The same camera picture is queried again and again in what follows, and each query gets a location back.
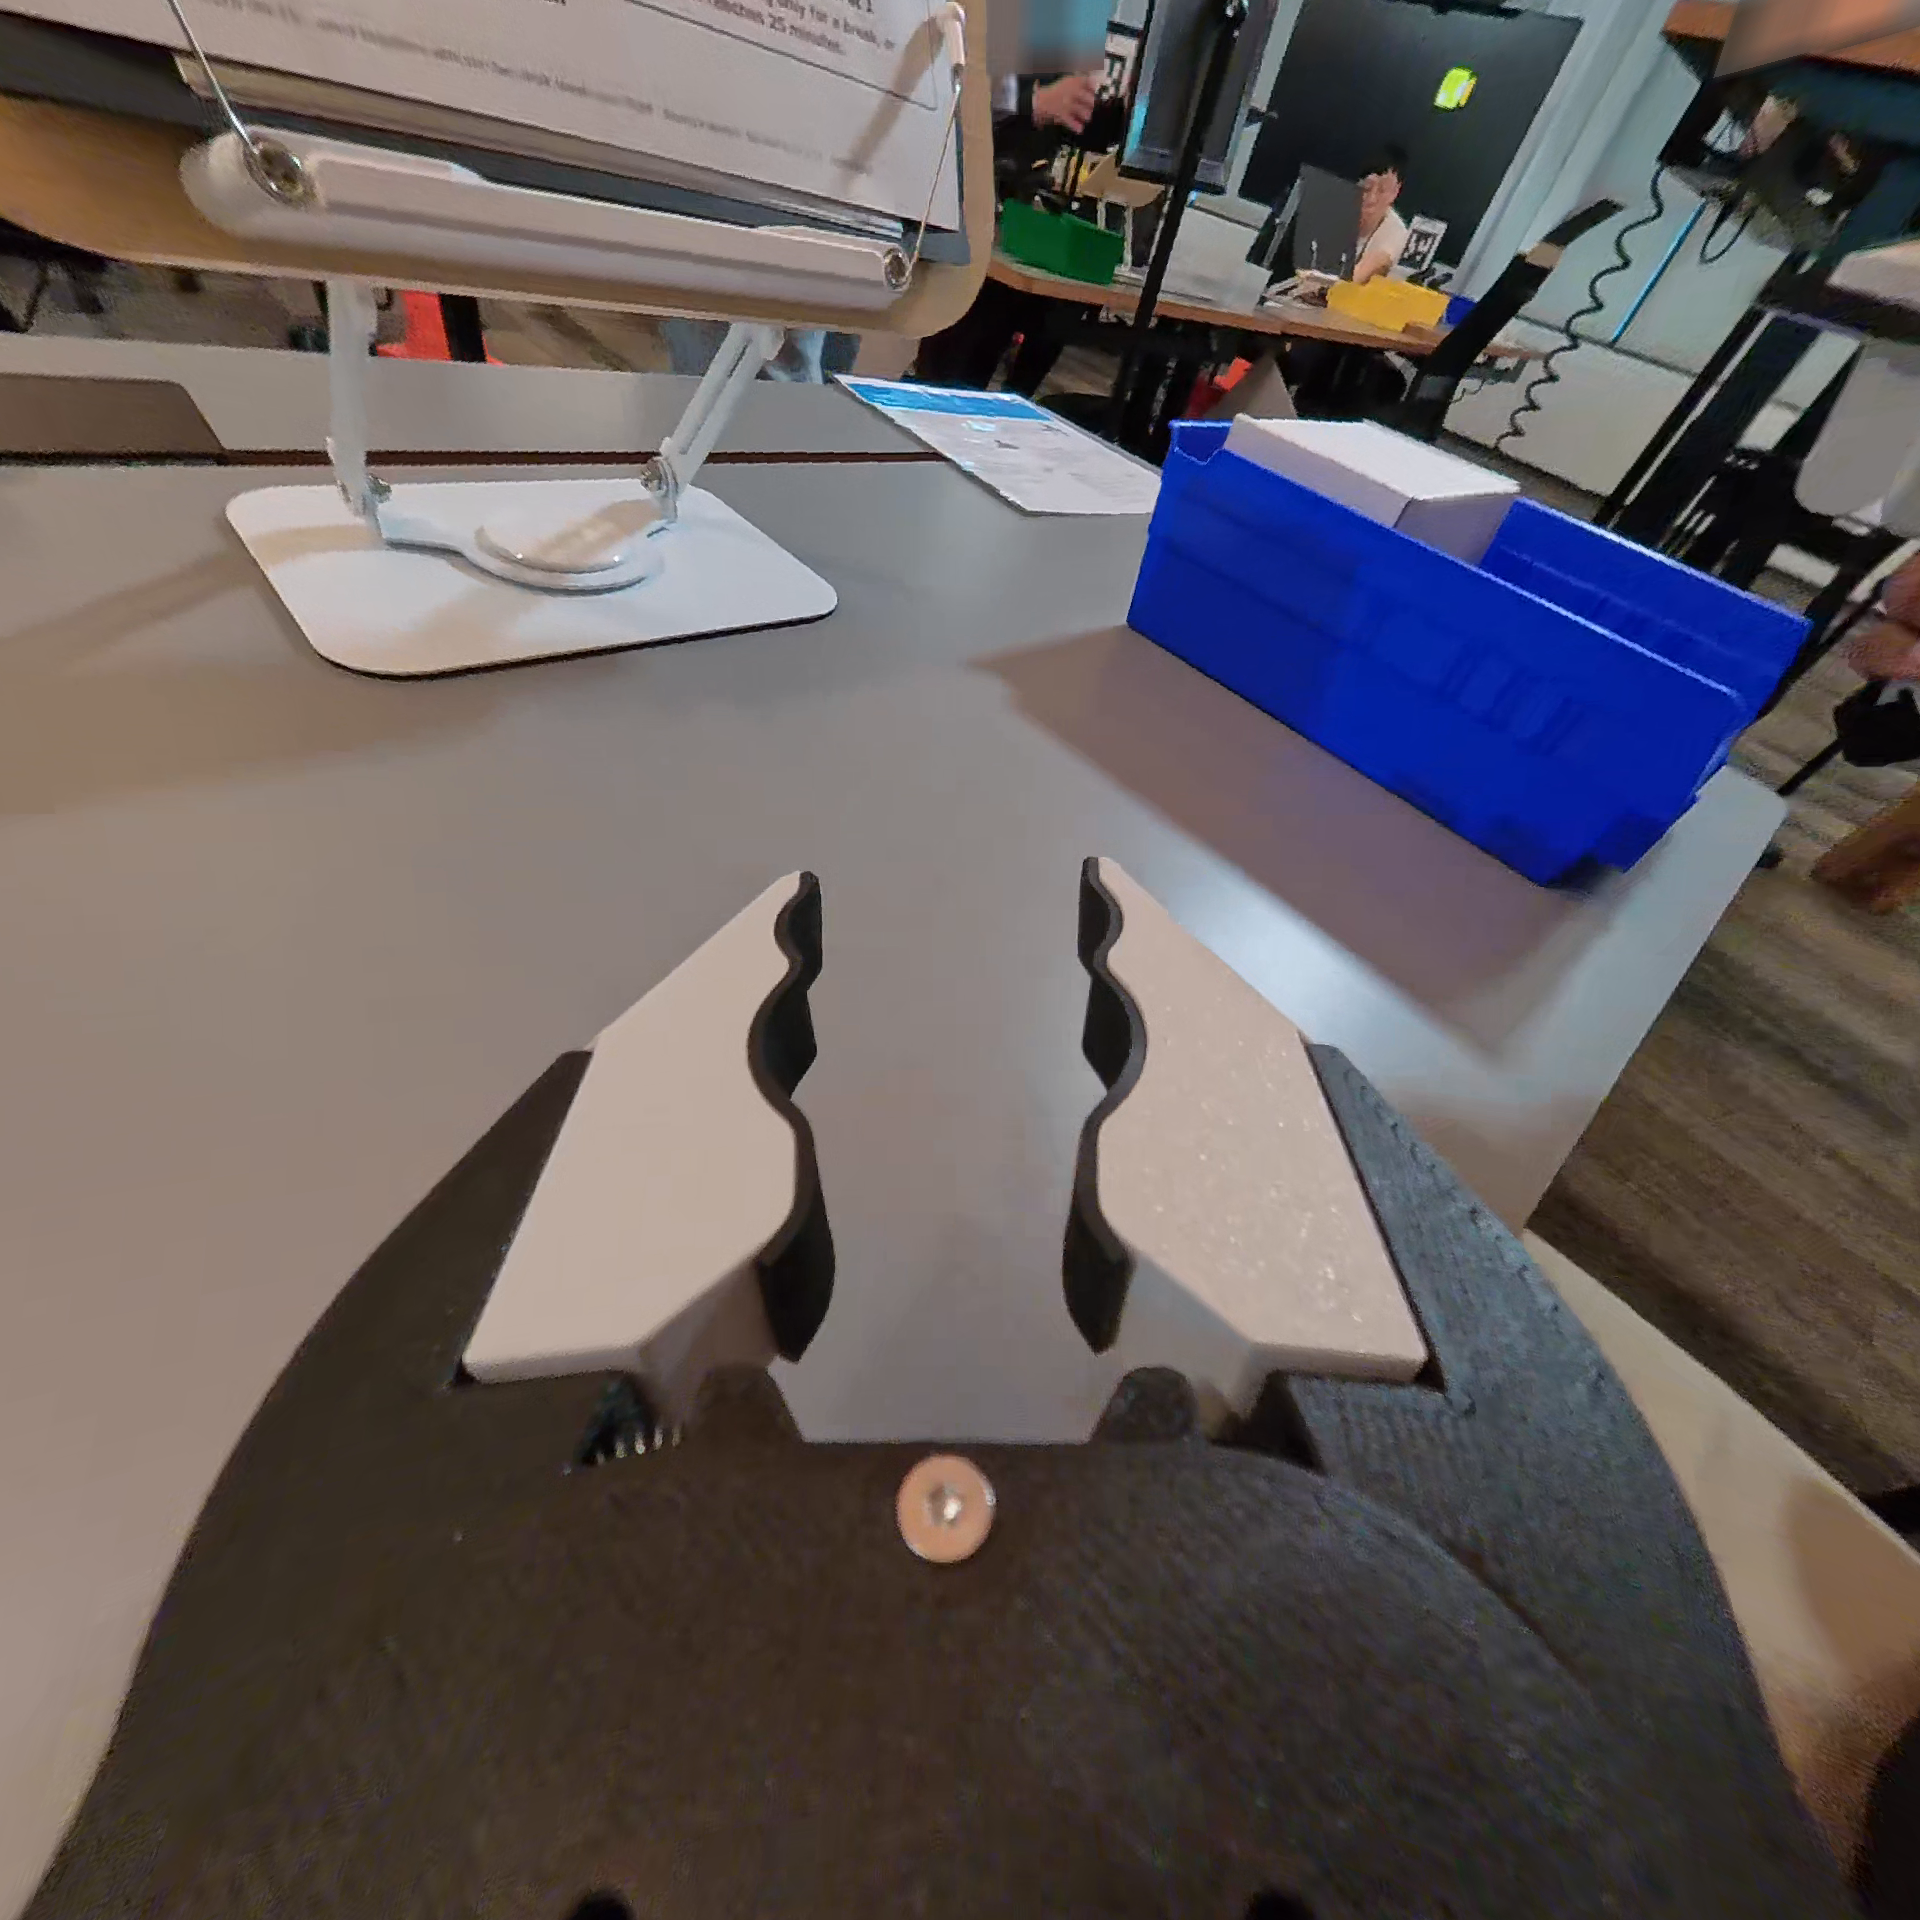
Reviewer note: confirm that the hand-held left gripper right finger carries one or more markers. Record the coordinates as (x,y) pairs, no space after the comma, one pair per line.
(1262,1201)

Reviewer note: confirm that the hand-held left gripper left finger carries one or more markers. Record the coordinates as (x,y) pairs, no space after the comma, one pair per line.
(646,1201)

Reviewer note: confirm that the blue storage bin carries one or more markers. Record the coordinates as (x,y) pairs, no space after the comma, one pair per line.
(1425,689)

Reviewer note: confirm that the white mailer box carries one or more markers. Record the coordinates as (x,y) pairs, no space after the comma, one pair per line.
(1350,457)

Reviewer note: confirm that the grey desk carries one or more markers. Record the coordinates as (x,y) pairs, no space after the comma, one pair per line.
(449,899)

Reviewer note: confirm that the standing desk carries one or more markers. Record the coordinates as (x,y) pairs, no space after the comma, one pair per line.
(1726,368)

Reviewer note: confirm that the person's right hand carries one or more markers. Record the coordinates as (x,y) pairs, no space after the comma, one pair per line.
(1894,624)

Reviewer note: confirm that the black mesh office chair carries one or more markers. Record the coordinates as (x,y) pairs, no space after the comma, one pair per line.
(1479,321)

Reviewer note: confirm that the instruction sheet on stand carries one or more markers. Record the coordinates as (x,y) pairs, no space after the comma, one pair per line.
(524,598)

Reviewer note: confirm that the small yellow bin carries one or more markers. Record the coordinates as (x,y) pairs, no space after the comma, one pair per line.
(1386,306)

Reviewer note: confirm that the black and white marker tag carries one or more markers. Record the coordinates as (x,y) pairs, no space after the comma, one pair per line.
(1425,245)

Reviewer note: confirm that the blue paper sheet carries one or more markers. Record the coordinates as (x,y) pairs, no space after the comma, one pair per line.
(1019,450)

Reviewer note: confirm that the wide black monitor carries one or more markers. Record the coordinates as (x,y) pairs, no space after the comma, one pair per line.
(1350,90)

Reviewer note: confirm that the narrow computer monitor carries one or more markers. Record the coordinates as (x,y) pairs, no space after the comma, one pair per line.
(1201,90)

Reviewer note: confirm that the small green bin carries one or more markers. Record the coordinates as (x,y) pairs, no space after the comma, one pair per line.
(1059,247)

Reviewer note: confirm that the printed instruction sheet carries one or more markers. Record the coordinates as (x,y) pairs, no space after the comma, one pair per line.
(600,76)

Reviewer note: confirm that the wooden post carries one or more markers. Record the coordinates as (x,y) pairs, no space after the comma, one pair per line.
(1876,854)

